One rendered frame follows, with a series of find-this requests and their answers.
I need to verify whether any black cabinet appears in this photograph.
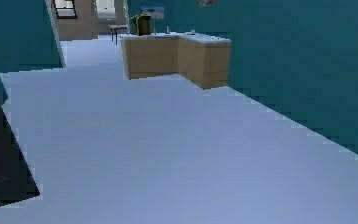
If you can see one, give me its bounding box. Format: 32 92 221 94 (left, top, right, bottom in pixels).
0 78 41 211

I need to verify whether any blue framed wall picture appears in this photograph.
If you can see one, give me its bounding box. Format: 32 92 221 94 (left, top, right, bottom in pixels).
140 3 166 20

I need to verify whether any wooden corner kitchen counter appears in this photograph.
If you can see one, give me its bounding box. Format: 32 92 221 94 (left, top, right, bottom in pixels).
119 31 232 90

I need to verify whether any white window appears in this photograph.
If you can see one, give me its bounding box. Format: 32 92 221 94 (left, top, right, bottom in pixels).
95 0 117 20

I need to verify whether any black framed window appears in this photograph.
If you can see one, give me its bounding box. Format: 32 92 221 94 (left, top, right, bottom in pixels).
52 0 78 20

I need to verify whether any dark small table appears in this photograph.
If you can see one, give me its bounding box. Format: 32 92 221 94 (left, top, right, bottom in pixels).
108 23 129 46

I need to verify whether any small framed wall picture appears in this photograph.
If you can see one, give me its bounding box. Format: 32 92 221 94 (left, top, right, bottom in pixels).
196 0 218 8

